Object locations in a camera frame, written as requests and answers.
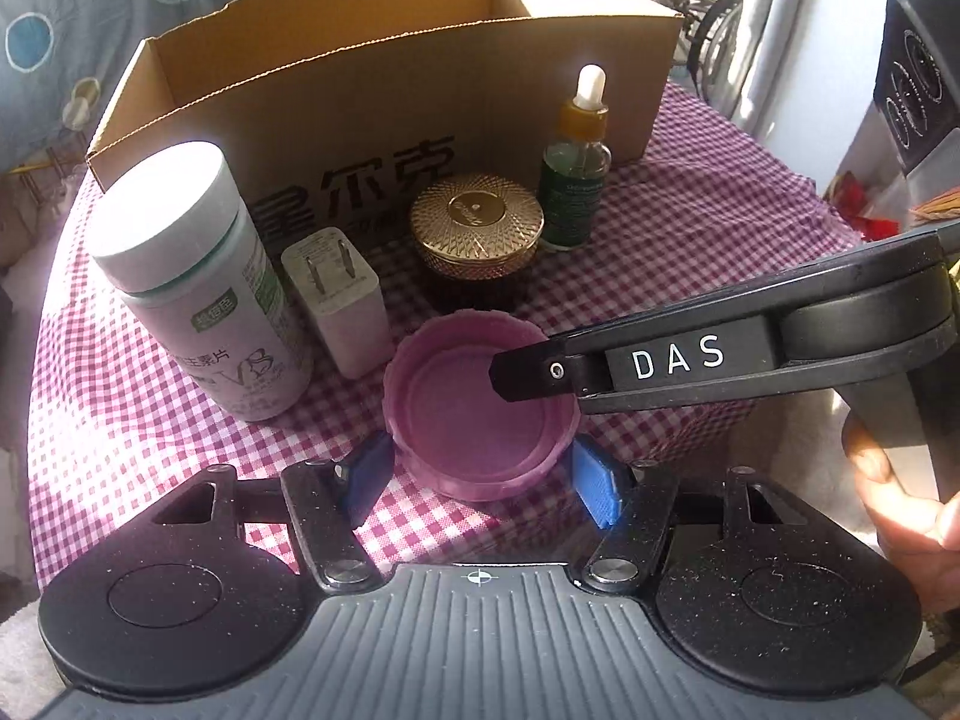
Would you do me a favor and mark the pink plastic lid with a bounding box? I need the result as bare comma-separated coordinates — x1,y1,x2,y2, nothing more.
382,310,581,504

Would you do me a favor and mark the white USB wall charger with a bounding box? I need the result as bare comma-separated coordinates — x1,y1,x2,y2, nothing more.
281,227,395,380

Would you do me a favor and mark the gold lidded round jar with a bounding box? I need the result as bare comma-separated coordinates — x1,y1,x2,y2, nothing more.
410,174,544,312

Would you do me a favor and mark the white vitamin bottle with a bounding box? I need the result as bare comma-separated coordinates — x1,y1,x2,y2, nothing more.
85,142,313,422

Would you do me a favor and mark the green glass dropper bottle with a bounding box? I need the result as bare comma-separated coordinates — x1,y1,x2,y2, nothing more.
537,64,612,250

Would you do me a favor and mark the person's right hand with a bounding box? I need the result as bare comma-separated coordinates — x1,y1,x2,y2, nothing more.
841,413,960,614

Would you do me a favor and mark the red snack package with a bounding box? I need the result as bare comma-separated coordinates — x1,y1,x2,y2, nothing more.
825,171,900,242

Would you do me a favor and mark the red white checkered tablecloth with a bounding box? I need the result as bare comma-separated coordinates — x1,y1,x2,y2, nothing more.
28,83,859,589

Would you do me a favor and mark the brown cardboard box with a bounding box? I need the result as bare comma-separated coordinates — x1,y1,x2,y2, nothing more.
88,0,682,254

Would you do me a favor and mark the black camera box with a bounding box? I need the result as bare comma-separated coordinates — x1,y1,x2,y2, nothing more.
874,0,960,174

